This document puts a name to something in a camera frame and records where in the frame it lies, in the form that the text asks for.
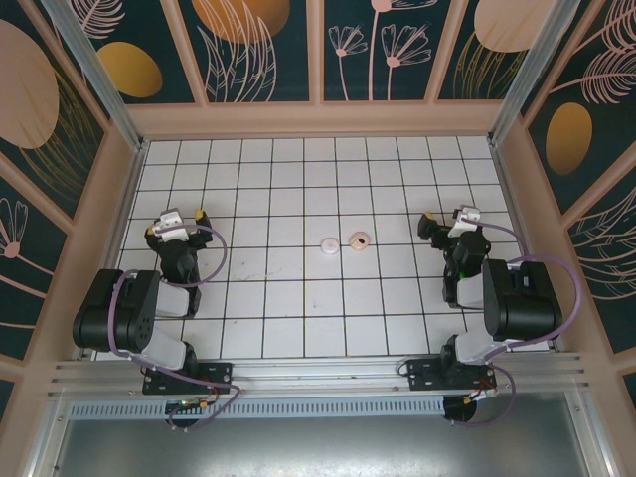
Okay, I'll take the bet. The grey sheet metal panel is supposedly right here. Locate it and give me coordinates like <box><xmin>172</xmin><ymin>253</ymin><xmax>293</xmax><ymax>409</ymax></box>
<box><xmin>49</xmin><ymin>415</ymin><xmax>597</xmax><ymax>477</ymax></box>

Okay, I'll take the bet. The aluminium corner post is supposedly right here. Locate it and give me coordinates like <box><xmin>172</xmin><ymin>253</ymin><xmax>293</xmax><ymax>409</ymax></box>
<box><xmin>39</xmin><ymin>0</ymin><xmax>150</xmax><ymax>153</ymax></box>
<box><xmin>486</xmin><ymin>0</ymin><xmax>582</xmax><ymax>146</ymax></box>

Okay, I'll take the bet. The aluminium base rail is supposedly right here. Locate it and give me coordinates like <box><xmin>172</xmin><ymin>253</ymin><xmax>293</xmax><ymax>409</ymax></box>
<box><xmin>47</xmin><ymin>352</ymin><xmax>620</xmax><ymax>398</ymax></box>

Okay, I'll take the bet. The grey slotted cable duct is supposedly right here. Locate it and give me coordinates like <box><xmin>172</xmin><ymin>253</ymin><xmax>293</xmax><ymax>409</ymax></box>
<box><xmin>69</xmin><ymin>397</ymin><xmax>446</xmax><ymax>419</ymax></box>

